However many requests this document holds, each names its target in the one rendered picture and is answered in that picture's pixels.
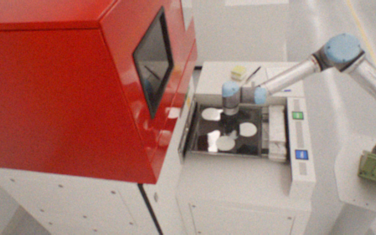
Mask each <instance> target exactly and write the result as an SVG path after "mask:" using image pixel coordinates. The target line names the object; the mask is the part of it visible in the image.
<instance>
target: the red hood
mask: <svg viewBox="0 0 376 235"><path fill-rule="evenodd" d="M197 58H198V49H197V44H196V33H195V22H194V16H193V11H192V5H191V0H0V168H7V169H13V170H25V171H31V172H43V173H54V174H60V175H72V176H78V177H90V178H101V179H107V180H113V181H119V182H131V183H143V184H149V185H156V183H157V182H158V177H159V176H160V173H161V171H162V167H163V164H164V160H165V157H166V154H167V151H168V148H169V144H170V141H171V138H172V135H173V132H174V129H175V124H176V122H177V121H178V117H179V115H180V111H181V107H182V104H183V101H184V98H185V95H186V91H187V88H188V85H189V82H190V79H191V75H192V72H193V70H194V68H195V65H196V61H197Z"/></svg>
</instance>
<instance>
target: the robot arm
mask: <svg viewBox="0 0 376 235"><path fill-rule="evenodd" d="M333 67H334V68H337V69H338V70H339V71H340V72H341V73H347V74H348V75H349V76H350V77H351V78H352V79H354V80H355V81H356V82H357V83H358V84H359V85H360V86H361V87H362V88H363V89H364V90H366V91H367V92H368V93H369V95H371V97H373V99H374V100H376V68H375V67H374V66H373V65H372V64H371V63H370V62H369V61H368V60H367V59H366V52H365V51H363V50H362V49H361V47H360V42H359V40H358V39H357V37H355V36H354V35H352V34H338V35H335V36H333V37H331V38H330V39H329V40H328V41H327V43H325V44H324V45H323V46H322V47H321V48H319V49H318V50H317V51H315V52H314V53H312V54H311V55H309V57H308V59H307V60H304V61H302V62H300V63H299V64H297V65H295V66H293V67H291V68H289V69H287V70H285V71H283V72H281V73H279V74H277V75H276V76H275V77H273V78H271V79H269V80H267V81H265V82H263V83H261V84H259V85H257V86H255V87H240V86H238V84H237V83H236V82H233V81H227V82H225V83H223V85H222V92H221V95H222V112H221V113H219V117H220V119H218V121H219V122H220V123H221V124H219V127H220V126H221V127H222V129H223V133H224V135H230V136H229V137H228V139H236V138H237V137H238V136H239V134H240V124H239V121H238V119H250V117H251V115H250V113H249V112H248V111H238V110H239V103H242V104H265V101H266V98H268V97H269V96H271V95H273V94H276V93H278V92H279V91H281V90H282V89H284V88H286V87H288V86H290V85H293V84H295V83H297V82H299V81H300V80H302V79H304V78H307V77H309V76H310V75H312V74H314V73H320V72H322V71H325V70H327V69H330V68H333ZM371 153H373V154H376V144H375V146H374V147H373V149H372V151H371Z"/></svg>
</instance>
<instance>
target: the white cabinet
mask: <svg viewBox="0 0 376 235"><path fill-rule="evenodd" d="M176 198H177V202H178V205H179V208H180V212H181V217H182V219H183V223H184V225H185V229H186V234H187V235H303V233H304V230H305V228H306V225H307V223H308V220H309V218H310V214H311V212H307V211H301V210H290V209H284V208H273V207H268V206H257V205H246V204H240V203H230V202H223V201H213V200H202V199H196V198H185V196H176Z"/></svg>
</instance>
